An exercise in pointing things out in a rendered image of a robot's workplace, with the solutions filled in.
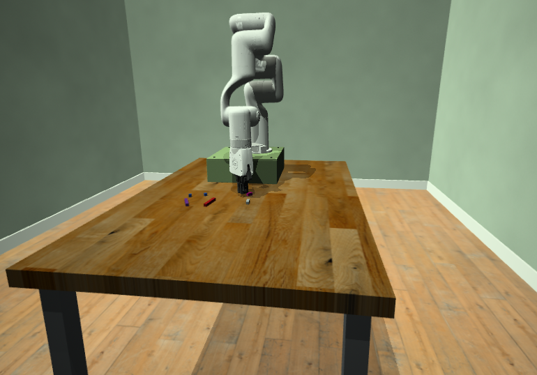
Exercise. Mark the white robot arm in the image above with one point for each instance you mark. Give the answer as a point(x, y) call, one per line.
point(251, 44)

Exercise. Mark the red rod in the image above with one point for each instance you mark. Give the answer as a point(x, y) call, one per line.
point(209, 202)

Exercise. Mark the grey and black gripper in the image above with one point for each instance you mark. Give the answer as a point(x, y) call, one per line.
point(241, 165)

